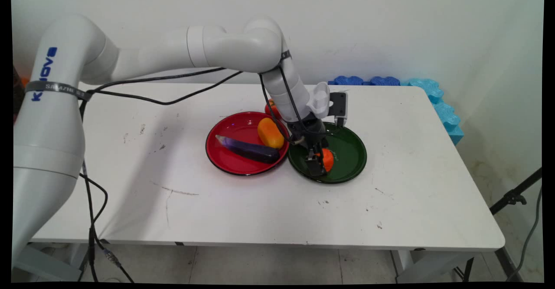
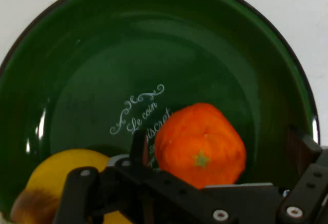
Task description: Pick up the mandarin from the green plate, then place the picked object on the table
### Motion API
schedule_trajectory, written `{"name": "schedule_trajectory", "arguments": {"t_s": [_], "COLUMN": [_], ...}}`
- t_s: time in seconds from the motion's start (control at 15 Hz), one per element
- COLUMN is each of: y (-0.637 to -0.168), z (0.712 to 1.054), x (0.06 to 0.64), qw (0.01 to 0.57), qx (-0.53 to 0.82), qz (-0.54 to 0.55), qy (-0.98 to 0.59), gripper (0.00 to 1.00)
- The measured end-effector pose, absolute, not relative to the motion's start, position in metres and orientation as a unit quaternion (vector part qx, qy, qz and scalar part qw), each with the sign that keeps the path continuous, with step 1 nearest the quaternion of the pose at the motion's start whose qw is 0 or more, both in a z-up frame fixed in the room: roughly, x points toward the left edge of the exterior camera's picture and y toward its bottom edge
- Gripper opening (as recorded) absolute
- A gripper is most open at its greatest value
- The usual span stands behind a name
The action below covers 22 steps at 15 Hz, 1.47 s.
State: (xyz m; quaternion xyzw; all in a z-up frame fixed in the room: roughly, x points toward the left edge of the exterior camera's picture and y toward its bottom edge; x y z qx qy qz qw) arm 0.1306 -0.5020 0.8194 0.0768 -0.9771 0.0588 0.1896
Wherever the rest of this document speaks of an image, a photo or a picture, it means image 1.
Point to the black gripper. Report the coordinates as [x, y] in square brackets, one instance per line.
[308, 134]

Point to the orange toy tangerine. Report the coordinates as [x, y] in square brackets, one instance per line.
[328, 160]

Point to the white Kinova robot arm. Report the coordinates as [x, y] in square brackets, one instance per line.
[52, 128]

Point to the dark green round plate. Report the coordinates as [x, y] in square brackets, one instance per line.
[349, 150]

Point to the orange yellow toy mango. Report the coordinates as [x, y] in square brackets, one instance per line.
[269, 134]

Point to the red toy tomato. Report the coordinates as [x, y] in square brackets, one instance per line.
[271, 110]

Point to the purple toy eggplant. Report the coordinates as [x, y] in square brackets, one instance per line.
[251, 150]

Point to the dark blue foam piece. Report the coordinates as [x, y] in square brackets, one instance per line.
[348, 80]
[385, 81]

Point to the red round plate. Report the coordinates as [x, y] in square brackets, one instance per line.
[236, 163]

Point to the light blue foam mat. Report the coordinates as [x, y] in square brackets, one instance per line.
[442, 111]

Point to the black tripod stand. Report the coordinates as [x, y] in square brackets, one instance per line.
[514, 198]

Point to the white table leg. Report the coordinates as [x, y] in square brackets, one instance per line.
[52, 265]

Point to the orange object behind table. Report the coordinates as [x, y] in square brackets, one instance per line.
[24, 81]

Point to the dark object behind table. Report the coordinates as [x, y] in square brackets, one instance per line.
[17, 94]

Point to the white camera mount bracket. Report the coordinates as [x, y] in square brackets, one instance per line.
[320, 100]

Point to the white table leg frame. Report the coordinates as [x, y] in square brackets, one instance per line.
[416, 265]

